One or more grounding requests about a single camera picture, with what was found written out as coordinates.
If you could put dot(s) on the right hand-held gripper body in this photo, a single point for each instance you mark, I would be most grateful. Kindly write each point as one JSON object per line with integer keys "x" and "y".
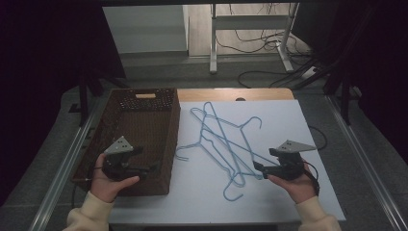
{"x": 293, "y": 147}

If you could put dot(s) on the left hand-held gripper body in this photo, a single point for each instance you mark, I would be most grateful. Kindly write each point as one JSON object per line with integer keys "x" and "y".
{"x": 118, "y": 148}

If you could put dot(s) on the brown wicker basket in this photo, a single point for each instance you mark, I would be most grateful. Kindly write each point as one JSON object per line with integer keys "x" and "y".
{"x": 144, "y": 128}

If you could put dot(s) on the person's right hand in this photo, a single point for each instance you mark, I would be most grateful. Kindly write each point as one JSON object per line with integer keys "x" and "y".
{"x": 296, "y": 187}

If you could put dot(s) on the person's left hand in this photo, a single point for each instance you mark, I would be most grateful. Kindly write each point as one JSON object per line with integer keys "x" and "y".
{"x": 106, "y": 187}

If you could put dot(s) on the white table cover sheet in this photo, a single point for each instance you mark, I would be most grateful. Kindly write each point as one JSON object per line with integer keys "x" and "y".
{"x": 282, "y": 122}

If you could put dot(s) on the black metal stand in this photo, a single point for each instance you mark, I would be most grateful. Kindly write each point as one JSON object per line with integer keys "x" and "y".
{"x": 84, "y": 96}
{"x": 344, "y": 102}

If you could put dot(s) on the white power strip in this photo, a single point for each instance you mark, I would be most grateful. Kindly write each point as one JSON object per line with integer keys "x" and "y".
{"x": 309, "y": 72}

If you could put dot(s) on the white cabinet panel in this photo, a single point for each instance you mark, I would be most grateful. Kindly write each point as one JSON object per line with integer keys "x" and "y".
{"x": 144, "y": 29}

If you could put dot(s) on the metal floor rail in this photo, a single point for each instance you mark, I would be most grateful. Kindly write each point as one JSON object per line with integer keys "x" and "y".
{"x": 64, "y": 166}
{"x": 362, "y": 160}

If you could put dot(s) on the white metal desk frame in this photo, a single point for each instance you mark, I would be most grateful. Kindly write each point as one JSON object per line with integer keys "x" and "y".
{"x": 250, "y": 21}

